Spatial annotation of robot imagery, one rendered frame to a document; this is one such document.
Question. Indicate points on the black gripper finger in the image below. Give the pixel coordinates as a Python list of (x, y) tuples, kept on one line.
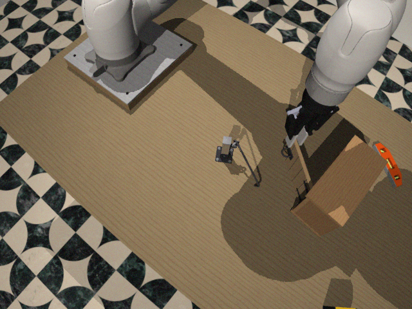
[(294, 124), (314, 124)]

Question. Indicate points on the orange spirit level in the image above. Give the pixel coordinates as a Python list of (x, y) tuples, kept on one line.
[(391, 168)]

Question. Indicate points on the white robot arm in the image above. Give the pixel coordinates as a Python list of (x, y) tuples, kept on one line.
[(353, 41)]

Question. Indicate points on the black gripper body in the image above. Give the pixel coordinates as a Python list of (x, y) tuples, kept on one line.
[(309, 104)]

